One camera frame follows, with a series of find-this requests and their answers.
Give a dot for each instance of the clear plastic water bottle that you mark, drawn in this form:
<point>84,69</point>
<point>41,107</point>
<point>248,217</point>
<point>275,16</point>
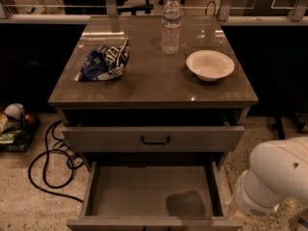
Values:
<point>171,23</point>

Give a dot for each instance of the blue white chip bag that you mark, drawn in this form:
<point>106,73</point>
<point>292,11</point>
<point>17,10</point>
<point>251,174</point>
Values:
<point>104,62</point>

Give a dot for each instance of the white bowl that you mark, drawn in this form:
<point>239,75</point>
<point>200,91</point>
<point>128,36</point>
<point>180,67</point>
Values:
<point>209,65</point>

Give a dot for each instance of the grey drawer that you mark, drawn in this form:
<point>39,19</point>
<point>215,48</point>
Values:
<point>153,139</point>
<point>153,199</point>

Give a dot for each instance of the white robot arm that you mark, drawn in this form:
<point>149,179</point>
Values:
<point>277,170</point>

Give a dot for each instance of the pile of objects on floor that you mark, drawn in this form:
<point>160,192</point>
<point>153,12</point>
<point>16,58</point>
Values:
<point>17,128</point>

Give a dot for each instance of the black stand base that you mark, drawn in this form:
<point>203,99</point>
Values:
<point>278,126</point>

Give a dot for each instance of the grey top drawer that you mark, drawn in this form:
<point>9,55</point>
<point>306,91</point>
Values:
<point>153,139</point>

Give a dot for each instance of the grey drawer cabinet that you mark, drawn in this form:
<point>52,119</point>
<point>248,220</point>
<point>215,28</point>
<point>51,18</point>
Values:
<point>155,89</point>

